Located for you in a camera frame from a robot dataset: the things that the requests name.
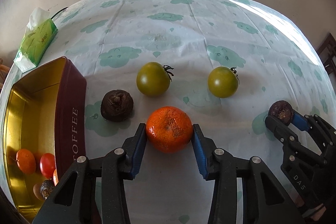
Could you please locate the green tissue pack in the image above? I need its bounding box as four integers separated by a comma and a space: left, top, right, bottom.
14, 7, 58, 73

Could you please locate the dark wooden furniture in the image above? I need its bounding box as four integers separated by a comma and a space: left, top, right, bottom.
317, 33, 335, 75

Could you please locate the black cable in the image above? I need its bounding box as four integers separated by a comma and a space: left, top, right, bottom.
51, 6, 69, 19

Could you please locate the wrinkled dark passion fruit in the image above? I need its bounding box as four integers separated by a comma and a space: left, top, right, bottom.
100, 90, 134, 122

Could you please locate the red tomato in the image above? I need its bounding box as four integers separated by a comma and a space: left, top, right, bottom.
39, 153, 56, 179

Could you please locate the green tomato right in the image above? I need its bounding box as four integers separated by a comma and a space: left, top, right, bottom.
207, 67, 240, 98

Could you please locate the mandarin orange with stem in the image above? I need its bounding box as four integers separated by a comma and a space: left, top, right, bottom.
16, 148, 37, 174

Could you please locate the small smooth mandarin orange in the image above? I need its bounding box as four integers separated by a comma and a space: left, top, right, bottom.
52, 169, 59, 186

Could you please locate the person's right hand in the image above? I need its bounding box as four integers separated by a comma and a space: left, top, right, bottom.
295, 196, 326, 221

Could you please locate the large rough mandarin orange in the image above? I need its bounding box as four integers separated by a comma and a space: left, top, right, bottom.
146, 106, 193, 153

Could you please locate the green tomato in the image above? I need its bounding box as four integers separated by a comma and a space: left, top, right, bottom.
207, 67, 240, 98
136, 62, 174, 97

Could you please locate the maroon gold toffee tin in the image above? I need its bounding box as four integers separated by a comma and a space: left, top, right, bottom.
3, 57, 87, 222

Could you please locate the cloud print tablecloth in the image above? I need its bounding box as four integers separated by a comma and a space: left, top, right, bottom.
0, 0, 336, 224

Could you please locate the round dark passion fruit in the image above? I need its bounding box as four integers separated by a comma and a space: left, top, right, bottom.
268, 100, 294, 126

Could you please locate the wooden chair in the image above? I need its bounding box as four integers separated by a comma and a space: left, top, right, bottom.
0, 59, 10, 89

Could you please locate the green tomato left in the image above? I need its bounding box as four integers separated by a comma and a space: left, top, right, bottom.
136, 62, 174, 97

